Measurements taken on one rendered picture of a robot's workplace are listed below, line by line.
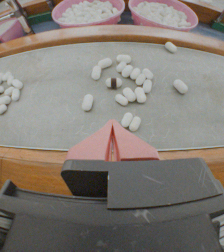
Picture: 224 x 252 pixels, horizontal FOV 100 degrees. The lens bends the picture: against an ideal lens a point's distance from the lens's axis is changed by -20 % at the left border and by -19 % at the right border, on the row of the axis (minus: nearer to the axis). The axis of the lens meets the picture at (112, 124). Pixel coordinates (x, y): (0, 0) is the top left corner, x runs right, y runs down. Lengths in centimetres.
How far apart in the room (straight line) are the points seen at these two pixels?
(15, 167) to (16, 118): 12
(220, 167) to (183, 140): 10
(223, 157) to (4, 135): 52
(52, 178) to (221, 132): 39
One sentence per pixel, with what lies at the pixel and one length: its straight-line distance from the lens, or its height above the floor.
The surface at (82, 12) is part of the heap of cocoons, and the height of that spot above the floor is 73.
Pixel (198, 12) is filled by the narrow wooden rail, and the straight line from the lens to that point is 79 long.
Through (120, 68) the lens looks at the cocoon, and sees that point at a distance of 29.
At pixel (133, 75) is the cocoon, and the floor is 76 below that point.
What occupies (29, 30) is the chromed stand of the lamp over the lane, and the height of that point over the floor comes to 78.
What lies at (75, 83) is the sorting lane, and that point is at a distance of 30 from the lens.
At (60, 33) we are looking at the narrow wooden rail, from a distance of 42.
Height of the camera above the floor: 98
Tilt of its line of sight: 76 degrees down
